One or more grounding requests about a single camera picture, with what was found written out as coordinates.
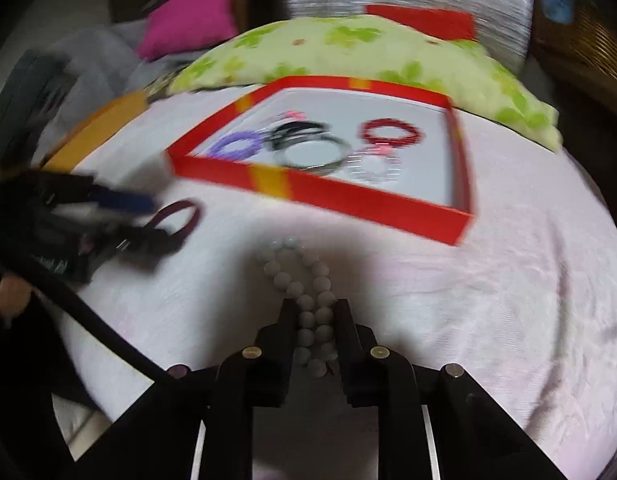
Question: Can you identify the person's left hand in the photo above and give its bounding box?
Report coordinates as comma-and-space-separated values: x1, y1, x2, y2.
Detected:
0, 277, 32, 322

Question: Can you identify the maroon bracelet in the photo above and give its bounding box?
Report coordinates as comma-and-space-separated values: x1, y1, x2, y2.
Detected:
148, 200, 202, 241

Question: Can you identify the purple bead bracelet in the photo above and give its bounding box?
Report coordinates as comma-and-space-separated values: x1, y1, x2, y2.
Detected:
206, 130, 264, 158

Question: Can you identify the red bead bracelet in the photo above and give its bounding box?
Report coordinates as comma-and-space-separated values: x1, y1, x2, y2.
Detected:
361, 119, 424, 148

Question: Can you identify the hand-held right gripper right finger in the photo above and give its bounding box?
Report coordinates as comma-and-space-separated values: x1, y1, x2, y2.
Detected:
335, 299, 569, 480

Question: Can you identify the white bead bracelet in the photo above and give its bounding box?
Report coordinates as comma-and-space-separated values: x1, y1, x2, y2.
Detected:
253, 238, 339, 373

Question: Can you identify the pale pink fleece blanket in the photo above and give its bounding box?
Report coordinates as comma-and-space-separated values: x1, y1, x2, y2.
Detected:
53, 85, 617, 480

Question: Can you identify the small pink clear bead bracelet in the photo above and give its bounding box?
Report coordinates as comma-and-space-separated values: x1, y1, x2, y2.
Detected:
348, 147, 401, 181

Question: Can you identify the magenta pillow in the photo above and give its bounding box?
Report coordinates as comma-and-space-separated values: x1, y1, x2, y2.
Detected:
137, 0, 239, 61

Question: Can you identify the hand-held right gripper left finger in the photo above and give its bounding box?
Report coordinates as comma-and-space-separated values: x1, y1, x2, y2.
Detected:
73, 299, 299, 480

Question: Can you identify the black cable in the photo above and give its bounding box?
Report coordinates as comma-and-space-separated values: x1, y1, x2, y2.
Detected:
0, 255, 169, 383

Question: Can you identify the red shallow box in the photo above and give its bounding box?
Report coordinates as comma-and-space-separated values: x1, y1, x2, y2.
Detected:
167, 76, 476, 247

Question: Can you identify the red cushion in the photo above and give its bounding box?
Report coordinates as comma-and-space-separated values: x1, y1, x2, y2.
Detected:
365, 4, 476, 41

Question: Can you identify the green floral pillow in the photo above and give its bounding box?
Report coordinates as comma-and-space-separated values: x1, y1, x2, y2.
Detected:
168, 16, 561, 153

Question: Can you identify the orange shallow box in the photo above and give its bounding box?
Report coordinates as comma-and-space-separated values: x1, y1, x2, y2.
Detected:
41, 89, 152, 171

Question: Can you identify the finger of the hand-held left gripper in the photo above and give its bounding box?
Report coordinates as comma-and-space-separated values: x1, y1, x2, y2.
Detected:
91, 185, 156, 216
116, 227, 184, 258

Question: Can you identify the grey blanket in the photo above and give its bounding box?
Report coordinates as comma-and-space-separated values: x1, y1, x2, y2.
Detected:
63, 20, 189, 101

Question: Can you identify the wicker basket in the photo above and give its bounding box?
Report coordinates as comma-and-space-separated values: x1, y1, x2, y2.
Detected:
531, 0, 617, 96

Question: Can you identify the silver bangle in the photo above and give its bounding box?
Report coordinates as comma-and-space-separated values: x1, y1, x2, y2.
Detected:
281, 135, 346, 176

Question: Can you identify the black heart-shaped bracelet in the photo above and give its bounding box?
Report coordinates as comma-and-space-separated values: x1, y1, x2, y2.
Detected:
268, 120, 329, 151

